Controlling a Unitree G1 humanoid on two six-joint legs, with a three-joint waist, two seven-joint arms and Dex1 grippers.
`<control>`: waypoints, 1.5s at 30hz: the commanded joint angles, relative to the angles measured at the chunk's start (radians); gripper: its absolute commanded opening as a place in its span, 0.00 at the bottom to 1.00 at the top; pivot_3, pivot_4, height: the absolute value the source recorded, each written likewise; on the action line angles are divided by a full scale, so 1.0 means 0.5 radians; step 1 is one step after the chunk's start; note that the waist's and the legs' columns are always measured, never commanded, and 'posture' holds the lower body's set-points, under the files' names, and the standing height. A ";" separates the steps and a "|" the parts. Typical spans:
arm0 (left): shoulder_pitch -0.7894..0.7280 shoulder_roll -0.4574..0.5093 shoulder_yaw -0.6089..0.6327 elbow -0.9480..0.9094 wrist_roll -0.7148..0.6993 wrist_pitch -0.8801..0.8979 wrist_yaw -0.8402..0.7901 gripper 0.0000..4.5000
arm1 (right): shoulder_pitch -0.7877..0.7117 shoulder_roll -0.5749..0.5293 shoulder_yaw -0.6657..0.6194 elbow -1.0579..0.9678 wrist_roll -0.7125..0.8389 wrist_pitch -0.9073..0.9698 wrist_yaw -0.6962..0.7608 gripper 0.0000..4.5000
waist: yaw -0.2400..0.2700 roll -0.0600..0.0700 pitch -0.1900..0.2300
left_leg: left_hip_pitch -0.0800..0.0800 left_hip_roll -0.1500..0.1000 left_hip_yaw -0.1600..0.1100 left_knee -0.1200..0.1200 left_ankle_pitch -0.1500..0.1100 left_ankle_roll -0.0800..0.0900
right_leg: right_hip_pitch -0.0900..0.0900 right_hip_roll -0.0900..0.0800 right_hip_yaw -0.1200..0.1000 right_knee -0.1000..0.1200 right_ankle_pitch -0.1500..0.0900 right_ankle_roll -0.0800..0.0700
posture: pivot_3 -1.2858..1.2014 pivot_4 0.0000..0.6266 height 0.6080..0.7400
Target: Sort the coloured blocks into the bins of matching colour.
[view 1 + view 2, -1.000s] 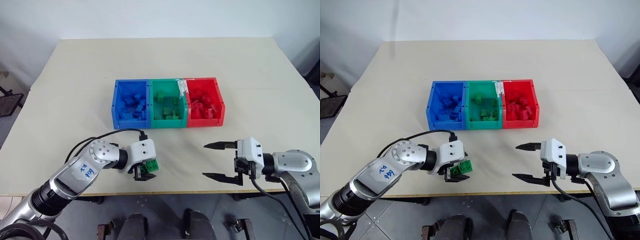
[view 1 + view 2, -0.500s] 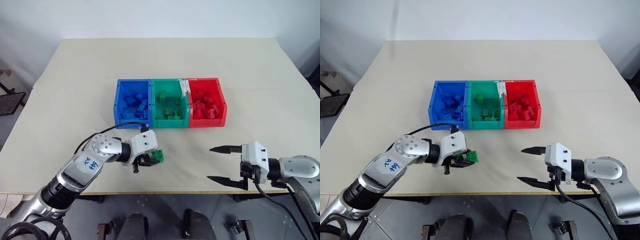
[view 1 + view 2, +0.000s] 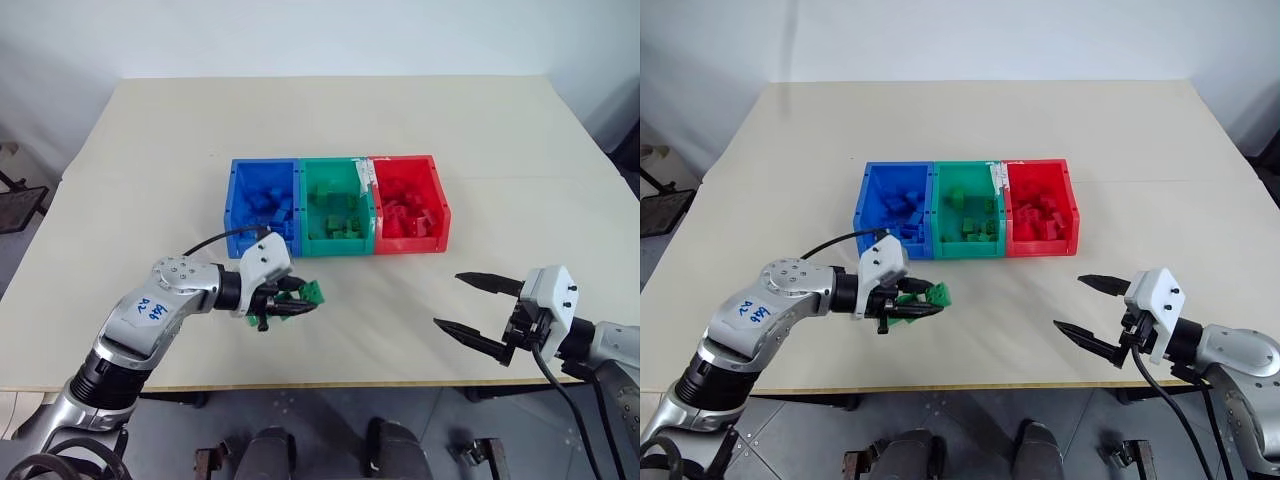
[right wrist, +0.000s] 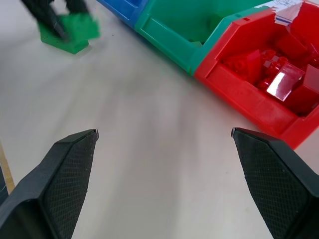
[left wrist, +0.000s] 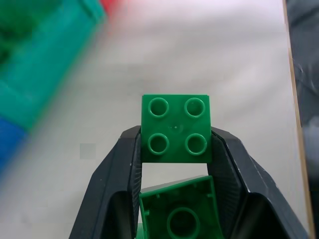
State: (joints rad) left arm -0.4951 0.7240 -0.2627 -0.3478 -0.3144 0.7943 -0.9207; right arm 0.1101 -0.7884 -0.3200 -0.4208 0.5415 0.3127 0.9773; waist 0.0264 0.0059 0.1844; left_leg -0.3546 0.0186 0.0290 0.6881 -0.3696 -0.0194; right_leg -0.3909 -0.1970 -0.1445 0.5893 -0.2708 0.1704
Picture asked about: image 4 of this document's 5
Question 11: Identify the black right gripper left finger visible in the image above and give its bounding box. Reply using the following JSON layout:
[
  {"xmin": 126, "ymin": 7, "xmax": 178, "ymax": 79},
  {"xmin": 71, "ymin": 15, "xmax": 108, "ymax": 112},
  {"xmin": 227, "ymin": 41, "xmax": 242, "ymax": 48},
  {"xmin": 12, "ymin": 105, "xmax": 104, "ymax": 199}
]
[{"xmin": 0, "ymin": 128, "xmax": 100, "ymax": 239}]

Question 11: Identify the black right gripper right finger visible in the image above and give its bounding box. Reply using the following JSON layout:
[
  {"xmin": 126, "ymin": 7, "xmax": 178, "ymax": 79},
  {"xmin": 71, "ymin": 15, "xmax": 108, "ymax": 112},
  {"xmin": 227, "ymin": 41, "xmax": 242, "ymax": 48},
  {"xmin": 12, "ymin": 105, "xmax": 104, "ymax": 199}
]
[{"xmin": 231, "ymin": 127, "xmax": 319, "ymax": 239}]

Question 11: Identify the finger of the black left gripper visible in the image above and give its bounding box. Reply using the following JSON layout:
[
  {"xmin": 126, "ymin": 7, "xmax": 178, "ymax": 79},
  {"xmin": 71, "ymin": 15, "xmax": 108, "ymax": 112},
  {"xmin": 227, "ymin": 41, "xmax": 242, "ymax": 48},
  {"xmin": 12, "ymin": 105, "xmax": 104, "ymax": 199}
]
[
  {"xmin": 21, "ymin": 0, "xmax": 70, "ymax": 40},
  {"xmin": 64, "ymin": 0, "xmax": 89, "ymax": 16}
]

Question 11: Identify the green toy building block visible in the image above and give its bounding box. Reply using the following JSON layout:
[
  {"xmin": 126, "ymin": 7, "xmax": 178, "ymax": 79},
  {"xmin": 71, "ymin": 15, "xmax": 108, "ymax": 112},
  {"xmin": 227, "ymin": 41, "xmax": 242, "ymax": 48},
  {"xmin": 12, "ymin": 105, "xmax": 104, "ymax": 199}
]
[{"xmin": 37, "ymin": 13, "xmax": 102, "ymax": 55}]

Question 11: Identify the blue plastic storage bin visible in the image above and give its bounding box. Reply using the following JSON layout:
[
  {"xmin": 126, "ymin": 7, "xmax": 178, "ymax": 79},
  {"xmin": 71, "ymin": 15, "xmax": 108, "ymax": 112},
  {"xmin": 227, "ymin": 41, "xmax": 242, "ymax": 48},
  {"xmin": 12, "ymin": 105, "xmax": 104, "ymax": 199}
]
[{"xmin": 96, "ymin": 0, "xmax": 151, "ymax": 28}]

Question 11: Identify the light wooden table edge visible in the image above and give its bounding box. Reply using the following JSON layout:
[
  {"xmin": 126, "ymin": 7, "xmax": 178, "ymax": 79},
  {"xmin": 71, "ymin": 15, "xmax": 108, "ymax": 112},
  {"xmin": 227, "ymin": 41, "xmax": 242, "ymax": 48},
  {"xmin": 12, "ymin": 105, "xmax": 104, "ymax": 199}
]
[{"xmin": 0, "ymin": 140, "xmax": 16, "ymax": 195}]

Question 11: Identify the red plastic storage bin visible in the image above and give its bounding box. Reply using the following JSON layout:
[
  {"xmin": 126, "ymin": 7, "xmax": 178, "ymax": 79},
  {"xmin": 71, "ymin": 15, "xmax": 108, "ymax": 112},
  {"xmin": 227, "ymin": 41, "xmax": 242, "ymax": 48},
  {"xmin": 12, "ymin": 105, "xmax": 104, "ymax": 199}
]
[{"xmin": 193, "ymin": 0, "xmax": 319, "ymax": 150}]

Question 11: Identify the green plastic storage bin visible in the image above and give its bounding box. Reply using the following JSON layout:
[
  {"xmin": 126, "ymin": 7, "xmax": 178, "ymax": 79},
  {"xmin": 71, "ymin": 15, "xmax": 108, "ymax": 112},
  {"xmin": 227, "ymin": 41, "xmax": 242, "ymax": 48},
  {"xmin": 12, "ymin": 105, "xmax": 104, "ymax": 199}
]
[{"xmin": 134, "ymin": 0, "xmax": 273, "ymax": 78}]

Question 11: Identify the shiny red sloped block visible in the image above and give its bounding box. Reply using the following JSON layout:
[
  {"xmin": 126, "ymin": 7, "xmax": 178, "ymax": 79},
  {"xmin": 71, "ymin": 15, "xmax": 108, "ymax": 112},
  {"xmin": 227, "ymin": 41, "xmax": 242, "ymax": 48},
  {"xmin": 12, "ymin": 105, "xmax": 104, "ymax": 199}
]
[{"xmin": 265, "ymin": 62, "xmax": 306, "ymax": 103}]

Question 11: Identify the red studded building brick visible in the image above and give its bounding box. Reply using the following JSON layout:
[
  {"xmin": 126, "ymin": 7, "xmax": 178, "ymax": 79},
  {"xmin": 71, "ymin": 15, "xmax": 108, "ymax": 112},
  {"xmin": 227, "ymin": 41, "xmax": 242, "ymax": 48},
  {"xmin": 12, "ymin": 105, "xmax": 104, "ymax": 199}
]
[{"xmin": 259, "ymin": 49, "xmax": 288, "ymax": 73}]

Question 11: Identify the red sloped building block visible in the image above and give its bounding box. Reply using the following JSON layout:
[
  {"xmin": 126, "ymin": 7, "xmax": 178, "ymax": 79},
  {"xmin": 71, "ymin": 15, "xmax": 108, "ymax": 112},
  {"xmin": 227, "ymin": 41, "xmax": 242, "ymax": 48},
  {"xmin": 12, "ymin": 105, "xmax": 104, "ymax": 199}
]
[{"xmin": 225, "ymin": 49, "xmax": 263, "ymax": 81}]

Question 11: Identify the large red building block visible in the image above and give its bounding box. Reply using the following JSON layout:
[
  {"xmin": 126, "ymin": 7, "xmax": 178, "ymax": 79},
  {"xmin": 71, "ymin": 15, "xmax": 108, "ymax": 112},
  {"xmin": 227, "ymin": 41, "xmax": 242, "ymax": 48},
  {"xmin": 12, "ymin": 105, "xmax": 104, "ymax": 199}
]
[{"xmin": 275, "ymin": 31, "xmax": 309, "ymax": 61}]

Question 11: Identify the torn white paper label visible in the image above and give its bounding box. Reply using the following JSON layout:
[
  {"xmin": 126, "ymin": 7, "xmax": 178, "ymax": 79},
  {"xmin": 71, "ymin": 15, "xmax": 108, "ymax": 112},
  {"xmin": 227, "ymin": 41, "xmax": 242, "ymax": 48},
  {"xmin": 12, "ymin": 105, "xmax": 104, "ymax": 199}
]
[{"xmin": 253, "ymin": 0, "xmax": 304, "ymax": 26}]

